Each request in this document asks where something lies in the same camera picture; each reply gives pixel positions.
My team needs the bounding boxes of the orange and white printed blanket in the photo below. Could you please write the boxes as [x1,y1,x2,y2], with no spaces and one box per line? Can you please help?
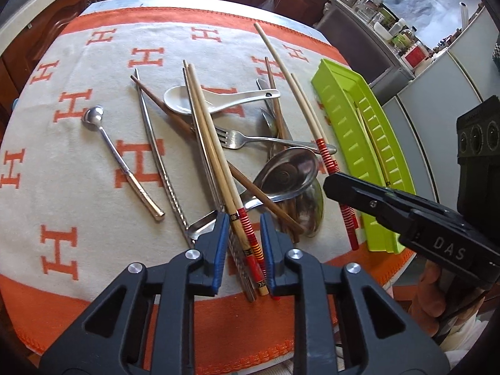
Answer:
[0,6,415,365]

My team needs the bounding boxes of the white bowl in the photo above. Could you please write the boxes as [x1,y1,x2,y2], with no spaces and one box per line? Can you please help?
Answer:
[373,21,393,42]

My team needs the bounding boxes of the green plastic utensil tray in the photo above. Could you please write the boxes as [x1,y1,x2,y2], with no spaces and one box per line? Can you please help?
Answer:
[311,58,415,254]

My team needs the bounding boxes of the round spoon with gold handle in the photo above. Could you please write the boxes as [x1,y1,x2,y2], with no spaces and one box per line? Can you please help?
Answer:
[81,105,165,223]

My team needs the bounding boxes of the light stone countertop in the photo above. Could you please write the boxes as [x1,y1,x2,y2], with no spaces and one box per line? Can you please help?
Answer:
[0,0,391,48]

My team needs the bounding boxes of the silver metal fork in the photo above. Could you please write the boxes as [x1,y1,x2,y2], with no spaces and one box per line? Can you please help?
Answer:
[213,125,338,156]

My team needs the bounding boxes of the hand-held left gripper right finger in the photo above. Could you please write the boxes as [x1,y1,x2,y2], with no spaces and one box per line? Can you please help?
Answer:
[260,213,450,375]

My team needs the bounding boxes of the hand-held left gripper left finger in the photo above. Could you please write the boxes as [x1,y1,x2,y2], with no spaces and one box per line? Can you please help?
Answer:
[39,213,231,375]

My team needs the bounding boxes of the large metal spoon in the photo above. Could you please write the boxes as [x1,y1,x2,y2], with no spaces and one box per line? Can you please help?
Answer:
[187,146,320,240]
[299,181,326,238]

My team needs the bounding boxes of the white ceramic soup spoon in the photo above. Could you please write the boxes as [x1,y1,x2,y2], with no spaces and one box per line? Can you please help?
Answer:
[163,85,281,115]

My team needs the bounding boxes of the clear glass jars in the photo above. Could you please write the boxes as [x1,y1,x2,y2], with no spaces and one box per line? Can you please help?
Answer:
[353,0,385,26]

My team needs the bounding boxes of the green label bottle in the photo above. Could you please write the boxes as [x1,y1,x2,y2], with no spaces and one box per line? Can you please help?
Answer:
[392,27,418,53]

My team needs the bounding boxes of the red label container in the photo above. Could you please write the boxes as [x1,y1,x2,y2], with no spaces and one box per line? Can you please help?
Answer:
[404,43,429,68]

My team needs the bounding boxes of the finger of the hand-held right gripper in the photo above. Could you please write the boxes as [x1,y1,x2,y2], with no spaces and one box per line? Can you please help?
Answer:
[322,172,444,240]

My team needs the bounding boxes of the grey cabinet with dark door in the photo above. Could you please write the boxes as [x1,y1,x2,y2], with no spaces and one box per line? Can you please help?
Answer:
[314,2,417,91]

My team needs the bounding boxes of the grey panelled refrigerator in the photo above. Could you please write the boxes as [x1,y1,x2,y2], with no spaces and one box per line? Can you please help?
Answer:
[381,6,500,212]

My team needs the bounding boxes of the person's right hand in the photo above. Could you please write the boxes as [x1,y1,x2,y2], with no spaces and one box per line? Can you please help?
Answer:
[409,260,447,336]

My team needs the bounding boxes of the person's right forearm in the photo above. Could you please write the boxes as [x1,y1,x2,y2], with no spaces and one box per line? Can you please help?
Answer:
[439,312,493,360]

